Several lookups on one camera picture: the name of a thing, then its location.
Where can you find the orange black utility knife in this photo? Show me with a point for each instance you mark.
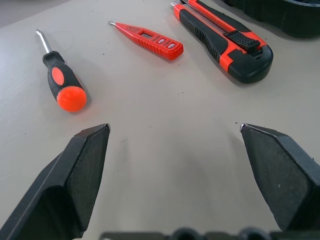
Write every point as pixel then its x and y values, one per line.
pixel 220 42

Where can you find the red voltage tester pen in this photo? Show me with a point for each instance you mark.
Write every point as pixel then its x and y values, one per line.
pixel 150 40

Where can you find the black tool case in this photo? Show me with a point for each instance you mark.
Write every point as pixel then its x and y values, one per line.
pixel 287 17

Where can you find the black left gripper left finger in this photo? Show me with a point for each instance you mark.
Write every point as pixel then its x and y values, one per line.
pixel 62 190

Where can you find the orange black screwdriver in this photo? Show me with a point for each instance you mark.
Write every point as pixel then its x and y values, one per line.
pixel 62 77

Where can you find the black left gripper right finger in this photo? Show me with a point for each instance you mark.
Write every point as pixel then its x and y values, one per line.
pixel 285 180

